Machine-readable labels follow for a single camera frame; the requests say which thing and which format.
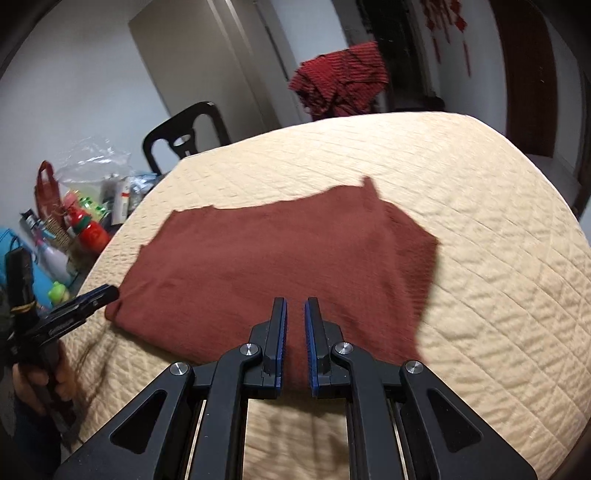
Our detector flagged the white medicine box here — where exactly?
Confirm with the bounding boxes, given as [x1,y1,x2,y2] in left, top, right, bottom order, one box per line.
[112,179,133,225]

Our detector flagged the maroon knit sweater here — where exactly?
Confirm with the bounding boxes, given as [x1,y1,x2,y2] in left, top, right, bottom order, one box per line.
[105,176,441,398]

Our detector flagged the red plaid cloth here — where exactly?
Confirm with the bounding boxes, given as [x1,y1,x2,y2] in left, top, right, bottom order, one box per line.
[288,41,389,121]

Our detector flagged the brown wooden door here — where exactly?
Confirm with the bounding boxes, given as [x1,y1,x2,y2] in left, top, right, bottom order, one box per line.
[489,0,561,160]

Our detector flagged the beige quilted blanket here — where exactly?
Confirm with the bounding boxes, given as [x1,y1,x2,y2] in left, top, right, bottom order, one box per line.
[60,112,583,480]

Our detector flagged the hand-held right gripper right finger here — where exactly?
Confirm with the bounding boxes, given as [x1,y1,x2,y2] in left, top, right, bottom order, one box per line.
[304,297,539,480]

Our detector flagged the red knot wall decorations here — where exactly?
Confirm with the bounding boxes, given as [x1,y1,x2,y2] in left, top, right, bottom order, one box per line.
[419,0,472,77]

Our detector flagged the person's left hand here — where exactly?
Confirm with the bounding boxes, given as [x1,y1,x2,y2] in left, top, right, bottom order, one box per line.
[13,344,78,409]

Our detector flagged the red bag handle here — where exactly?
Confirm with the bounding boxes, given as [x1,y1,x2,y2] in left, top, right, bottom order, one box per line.
[37,160,63,220]

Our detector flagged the red bottle with antler cap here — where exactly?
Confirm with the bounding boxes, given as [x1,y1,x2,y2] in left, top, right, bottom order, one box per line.
[67,203,112,256]

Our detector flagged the clear plastic bag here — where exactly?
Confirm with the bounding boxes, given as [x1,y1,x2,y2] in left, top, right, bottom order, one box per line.
[54,136,133,188]

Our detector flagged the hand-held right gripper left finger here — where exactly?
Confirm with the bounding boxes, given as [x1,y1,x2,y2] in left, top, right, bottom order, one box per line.
[55,297,288,480]

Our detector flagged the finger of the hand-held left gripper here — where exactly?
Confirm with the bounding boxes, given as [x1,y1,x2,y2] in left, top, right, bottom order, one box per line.
[33,284,121,343]

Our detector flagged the dark wooden chair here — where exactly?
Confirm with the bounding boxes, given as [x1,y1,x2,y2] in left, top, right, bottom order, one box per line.
[141,102,232,177]

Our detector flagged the white plastic bottle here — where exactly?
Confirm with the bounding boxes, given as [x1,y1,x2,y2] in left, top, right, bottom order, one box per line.
[33,242,72,284]

